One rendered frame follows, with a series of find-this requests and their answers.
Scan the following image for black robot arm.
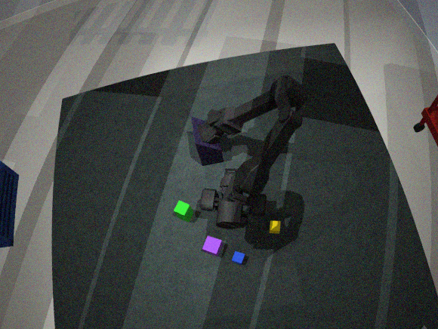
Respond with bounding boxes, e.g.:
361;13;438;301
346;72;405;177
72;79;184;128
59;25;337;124
196;75;307;229

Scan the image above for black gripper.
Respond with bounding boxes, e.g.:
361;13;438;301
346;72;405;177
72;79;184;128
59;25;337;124
199;189;267;217

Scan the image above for purple cube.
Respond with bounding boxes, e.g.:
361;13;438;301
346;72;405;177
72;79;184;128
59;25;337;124
203;236;223;257

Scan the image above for blue block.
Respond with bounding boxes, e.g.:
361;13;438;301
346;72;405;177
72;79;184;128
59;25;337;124
232;251;245;265

